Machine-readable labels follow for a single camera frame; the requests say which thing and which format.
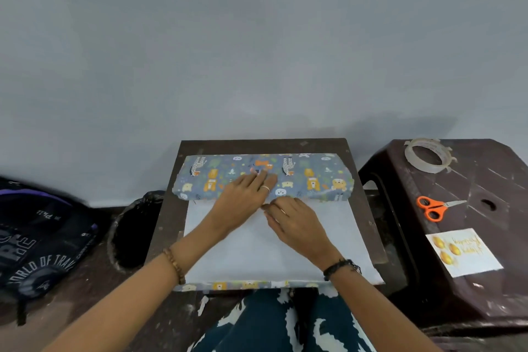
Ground person's left hand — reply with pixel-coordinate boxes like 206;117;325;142
208;170;278;241

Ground brown plastic stool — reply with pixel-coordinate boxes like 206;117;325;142
357;139;528;336

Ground black cord bracelet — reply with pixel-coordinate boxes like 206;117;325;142
322;258;362;282

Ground small brown wooden table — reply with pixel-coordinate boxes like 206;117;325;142
144;137;388;278

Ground brown beaded bracelet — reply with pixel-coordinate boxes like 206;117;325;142
161;247;187;285

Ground blue animal-print wrapping paper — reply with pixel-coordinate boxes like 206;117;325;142
171;152;387;293

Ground black purple backpack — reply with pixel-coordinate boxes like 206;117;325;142
0;176;100;326

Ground person's right forearm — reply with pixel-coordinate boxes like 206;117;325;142
321;258;444;352

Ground white card with gold stickers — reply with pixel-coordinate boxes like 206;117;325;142
425;228;505;279

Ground black trash bin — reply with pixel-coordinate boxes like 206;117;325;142
106;190;166;274

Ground person's right hand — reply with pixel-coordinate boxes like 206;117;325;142
260;196;345;272

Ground orange handled scissors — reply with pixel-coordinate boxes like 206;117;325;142
415;195;468;223

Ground clear tape roll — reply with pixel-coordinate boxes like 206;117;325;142
403;137;459;174

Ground teal white patterned trousers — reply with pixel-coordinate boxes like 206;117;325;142
188;288;378;352

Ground person's left forearm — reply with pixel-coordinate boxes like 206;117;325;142
41;222;228;352

